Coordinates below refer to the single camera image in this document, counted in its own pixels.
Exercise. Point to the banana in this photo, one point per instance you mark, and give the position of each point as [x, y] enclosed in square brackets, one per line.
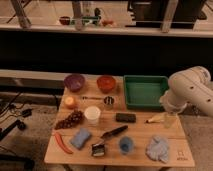
[157, 118]

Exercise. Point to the blue plastic cup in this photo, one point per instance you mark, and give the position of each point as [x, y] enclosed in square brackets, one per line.
[126, 145]

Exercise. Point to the small metal cup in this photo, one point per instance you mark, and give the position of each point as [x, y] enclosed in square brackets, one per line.
[109, 102]

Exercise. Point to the small black white box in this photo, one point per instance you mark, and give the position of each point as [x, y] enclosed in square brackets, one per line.
[98, 150]

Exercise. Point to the black sponge block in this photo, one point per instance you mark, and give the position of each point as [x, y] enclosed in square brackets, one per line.
[124, 117]

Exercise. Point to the wooden table board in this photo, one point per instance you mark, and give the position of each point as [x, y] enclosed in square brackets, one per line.
[140, 132]

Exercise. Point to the black handled spatula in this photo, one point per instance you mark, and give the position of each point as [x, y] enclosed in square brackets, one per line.
[114, 132]

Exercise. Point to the red chili pepper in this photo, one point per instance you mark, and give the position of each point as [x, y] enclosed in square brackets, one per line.
[61, 144]

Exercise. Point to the orange bowl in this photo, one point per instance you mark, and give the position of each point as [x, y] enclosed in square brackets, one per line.
[106, 83]

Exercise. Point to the purple bowl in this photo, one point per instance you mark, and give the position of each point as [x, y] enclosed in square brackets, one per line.
[74, 82]

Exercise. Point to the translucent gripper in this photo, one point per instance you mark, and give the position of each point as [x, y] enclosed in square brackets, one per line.
[169, 119]

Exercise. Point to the green item in background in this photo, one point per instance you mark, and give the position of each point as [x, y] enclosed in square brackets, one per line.
[90, 20]

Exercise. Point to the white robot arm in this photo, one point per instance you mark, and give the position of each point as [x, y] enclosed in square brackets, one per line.
[187, 86]

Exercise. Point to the metal fork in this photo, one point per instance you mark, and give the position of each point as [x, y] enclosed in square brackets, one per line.
[91, 98]

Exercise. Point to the bunch of dark grapes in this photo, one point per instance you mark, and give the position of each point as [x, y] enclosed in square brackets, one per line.
[72, 120]

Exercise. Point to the light blue cloth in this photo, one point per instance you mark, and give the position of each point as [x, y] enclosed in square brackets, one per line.
[158, 149]

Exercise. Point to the white plastic cup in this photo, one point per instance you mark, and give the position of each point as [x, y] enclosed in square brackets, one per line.
[92, 114]

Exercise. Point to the green plastic tray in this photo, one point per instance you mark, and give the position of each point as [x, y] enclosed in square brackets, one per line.
[142, 92]

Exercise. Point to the red bowl in background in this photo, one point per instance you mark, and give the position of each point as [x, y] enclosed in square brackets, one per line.
[64, 20]

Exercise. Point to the apple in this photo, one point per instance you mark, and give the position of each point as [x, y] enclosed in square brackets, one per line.
[70, 102]

